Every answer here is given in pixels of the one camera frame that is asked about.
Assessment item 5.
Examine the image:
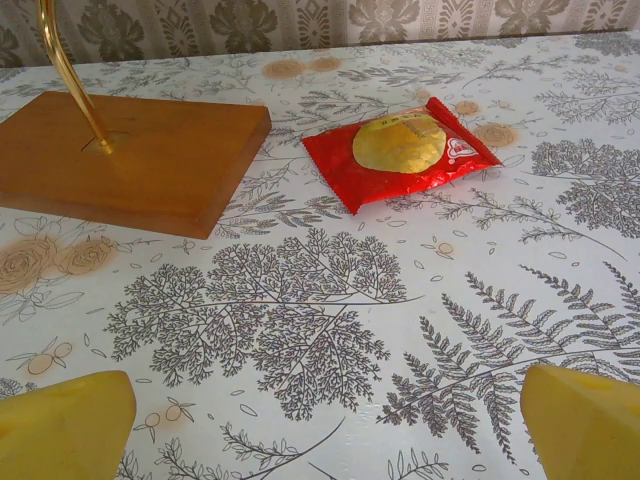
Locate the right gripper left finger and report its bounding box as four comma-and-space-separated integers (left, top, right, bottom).
0, 369, 137, 480

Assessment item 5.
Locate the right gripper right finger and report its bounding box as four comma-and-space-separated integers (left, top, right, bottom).
520, 363, 640, 480

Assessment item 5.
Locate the wooden rack base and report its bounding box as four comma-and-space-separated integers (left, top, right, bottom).
0, 90, 273, 241

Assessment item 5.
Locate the red snack packet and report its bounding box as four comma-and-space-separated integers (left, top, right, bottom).
301, 96, 503, 217

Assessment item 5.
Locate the gold wire glass rack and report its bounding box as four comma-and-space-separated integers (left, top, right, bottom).
37, 0, 115, 156

